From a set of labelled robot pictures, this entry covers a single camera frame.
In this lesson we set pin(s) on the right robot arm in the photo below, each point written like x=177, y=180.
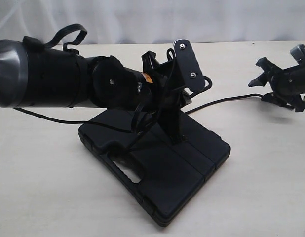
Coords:
x=288, y=85

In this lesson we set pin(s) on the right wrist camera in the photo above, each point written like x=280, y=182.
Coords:
x=298, y=53

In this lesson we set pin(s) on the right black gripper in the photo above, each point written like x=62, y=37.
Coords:
x=287, y=86

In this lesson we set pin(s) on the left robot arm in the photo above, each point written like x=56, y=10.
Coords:
x=33, y=75

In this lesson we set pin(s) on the black plastic carry case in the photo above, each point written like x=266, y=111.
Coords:
x=170, y=174

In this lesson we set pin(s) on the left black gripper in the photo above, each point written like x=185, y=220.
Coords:
x=168, y=96

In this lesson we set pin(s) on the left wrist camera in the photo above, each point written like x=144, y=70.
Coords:
x=188, y=65

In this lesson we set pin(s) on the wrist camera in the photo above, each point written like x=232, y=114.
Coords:
x=298, y=53
x=188, y=65

